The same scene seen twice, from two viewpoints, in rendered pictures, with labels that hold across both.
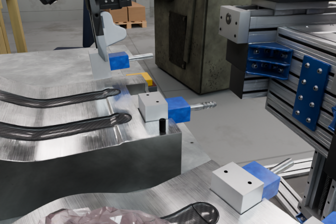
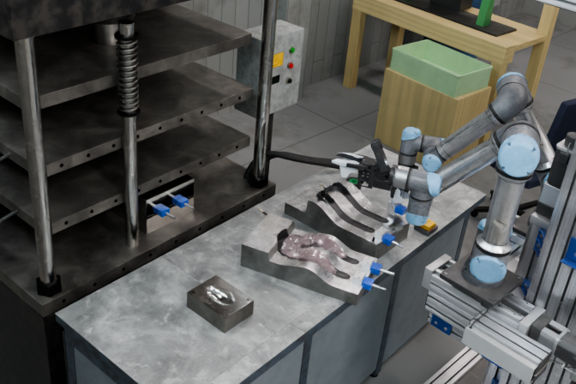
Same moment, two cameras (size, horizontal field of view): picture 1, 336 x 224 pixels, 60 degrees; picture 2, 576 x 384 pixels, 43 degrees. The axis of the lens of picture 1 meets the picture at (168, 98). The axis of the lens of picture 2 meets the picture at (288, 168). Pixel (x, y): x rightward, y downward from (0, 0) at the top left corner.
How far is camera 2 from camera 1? 2.74 m
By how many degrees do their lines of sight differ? 50
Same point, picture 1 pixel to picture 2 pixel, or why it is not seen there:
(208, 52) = not seen: outside the picture
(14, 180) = (333, 227)
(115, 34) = (398, 200)
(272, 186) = (375, 270)
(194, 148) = (394, 260)
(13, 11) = (535, 61)
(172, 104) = (387, 237)
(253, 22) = not seen: hidden behind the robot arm
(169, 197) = (354, 255)
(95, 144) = (354, 231)
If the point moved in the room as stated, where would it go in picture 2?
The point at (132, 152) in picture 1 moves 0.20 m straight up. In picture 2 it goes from (361, 241) to (368, 201)
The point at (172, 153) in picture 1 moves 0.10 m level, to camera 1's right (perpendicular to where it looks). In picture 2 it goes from (372, 249) to (387, 263)
